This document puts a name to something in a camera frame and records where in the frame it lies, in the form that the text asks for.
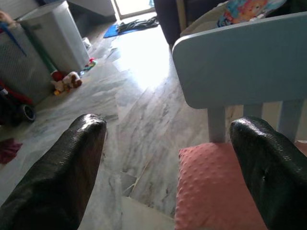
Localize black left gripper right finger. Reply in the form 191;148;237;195
229;115;307;230

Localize light blue child's chair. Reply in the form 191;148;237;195
172;11;307;144

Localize blue stick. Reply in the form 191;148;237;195
0;21;27;57

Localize pink dotted pillow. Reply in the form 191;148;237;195
174;140;307;230

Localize colourful cartoon cushion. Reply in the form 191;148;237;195
217;0;287;28

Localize red toy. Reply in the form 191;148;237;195
50;71;65;82

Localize maroon cloth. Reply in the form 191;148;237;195
0;138;24;165

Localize dark crumpled cloth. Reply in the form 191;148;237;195
116;17;160;33

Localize blue floor mat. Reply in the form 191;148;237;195
103;23;135;39

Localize beige fabric cushion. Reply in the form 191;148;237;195
179;2;231;38

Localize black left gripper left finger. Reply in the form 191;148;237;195
0;113;107;230

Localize white plastic bin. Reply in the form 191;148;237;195
18;0;91;72

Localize small colourful toy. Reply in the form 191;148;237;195
83;57;98;71

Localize dark armchair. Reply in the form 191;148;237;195
153;0;188;46

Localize brown white plush toy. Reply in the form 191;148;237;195
62;71;83;92

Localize green stick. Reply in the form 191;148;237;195
24;23;58;74

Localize white mesh hamper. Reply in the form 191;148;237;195
0;23;55;106

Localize red black toy stroller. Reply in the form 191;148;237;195
0;80;36;127

